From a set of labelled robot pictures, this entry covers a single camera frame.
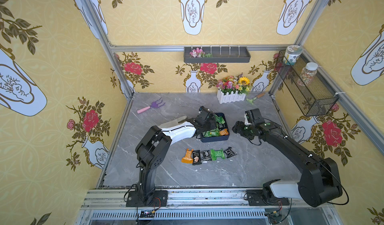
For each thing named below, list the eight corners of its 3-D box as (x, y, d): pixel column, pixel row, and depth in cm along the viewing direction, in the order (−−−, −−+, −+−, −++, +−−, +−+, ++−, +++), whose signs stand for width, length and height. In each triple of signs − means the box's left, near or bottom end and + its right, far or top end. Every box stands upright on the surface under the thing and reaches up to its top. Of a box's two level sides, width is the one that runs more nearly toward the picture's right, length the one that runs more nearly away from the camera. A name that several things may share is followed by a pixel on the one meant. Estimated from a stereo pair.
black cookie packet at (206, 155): (201, 160, 89) (201, 159, 86) (201, 152, 92) (201, 150, 90) (211, 160, 88) (211, 159, 86) (210, 152, 92) (211, 150, 90)
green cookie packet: (211, 160, 89) (211, 158, 87) (210, 150, 92) (211, 149, 91) (224, 160, 89) (225, 158, 87) (223, 150, 92) (224, 149, 91)
